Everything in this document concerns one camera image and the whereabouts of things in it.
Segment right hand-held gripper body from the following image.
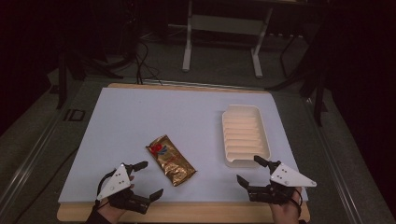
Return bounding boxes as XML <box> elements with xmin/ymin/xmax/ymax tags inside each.
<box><xmin>247</xmin><ymin>160</ymin><xmax>318</xmax><ymax>206</ymax></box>

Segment person's right hand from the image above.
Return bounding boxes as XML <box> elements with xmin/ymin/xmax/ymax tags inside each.
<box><xmin>269</xmin><ymin>187</ymin><xmax>304</xmax><ymax>224</ymax></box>

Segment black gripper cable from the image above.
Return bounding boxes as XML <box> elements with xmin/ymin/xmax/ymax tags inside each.
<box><xmin>289</xmin><ymin>187</ymin><xmax>305</xmax><ymax>217</ymax></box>
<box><xmin>95</xmin><ymin>168</ymin><xmax>125</xmax><ymax>208</ymax></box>

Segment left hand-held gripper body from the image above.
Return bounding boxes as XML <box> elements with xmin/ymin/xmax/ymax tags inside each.
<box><xmin>96</xmin><ymin>162</ymin><xmax>151</xmax><ymax>216</ymax></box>

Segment grey metal rail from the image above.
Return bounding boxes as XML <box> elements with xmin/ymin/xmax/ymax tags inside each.
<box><xmin>306</xmin><ymin>98</ymin><xmax>365</xmax><ymax>224</ymax></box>
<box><xmin>0</xmin><ymin>105</ymin><xmax>68</xmax><ymax>206</ymax></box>

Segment white ribbed plastic tray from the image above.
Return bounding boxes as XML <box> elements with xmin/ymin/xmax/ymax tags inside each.
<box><xmin>221</xmin><ymin>104</ymin><xmax>272</xmax><ymax>169</ymax></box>

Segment white metal stand frame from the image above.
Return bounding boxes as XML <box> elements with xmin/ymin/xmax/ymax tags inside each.
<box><xmin>181</xmin><ymin>0</ymin><xmax>276</xmax><ymax>79</ymax></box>

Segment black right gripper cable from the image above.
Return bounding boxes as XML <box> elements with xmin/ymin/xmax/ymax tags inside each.
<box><xmin>289</xmin><ymin>187</ymin><xmax>305</xmax><ymax>217</ymax></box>

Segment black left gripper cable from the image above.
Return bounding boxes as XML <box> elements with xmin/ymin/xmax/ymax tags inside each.
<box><xmin>95</xmin><ymin>168</ymin><xmax>125</xmax><ymax>208</ymax></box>

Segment pale blue table mat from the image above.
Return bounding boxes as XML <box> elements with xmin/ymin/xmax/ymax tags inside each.
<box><xmin>58</xmin><ymin>87</ymin><xmax>309</xmax><ymax>203</ymax></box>

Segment black metal stand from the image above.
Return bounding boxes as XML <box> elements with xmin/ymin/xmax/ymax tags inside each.
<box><xmin>55</xmin><ymin>46</ymin><xmax>124</xmax><ymax>110</ymax></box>
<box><xmin>265</xmin><ymin>31</ymin><xmax>330</xmax><ymax>128</ymax></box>

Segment person's left hand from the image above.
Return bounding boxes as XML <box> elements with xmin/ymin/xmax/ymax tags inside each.
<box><xmin>96</xmin><ymin>175</ymin><xmax>136</xmax><ymax>224</ymax></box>

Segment black floor cables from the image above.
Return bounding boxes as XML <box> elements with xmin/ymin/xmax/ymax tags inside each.
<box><xmin>134</xmin><ymin>39</ymin><xmax>163</xmax><ymax>86</ymax></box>

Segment golden snack packet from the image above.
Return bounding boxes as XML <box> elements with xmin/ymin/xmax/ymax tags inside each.
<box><xmin>146</xmin><ymin>133</ymin><xmax>197</xmax><ymax>188</ymax></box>

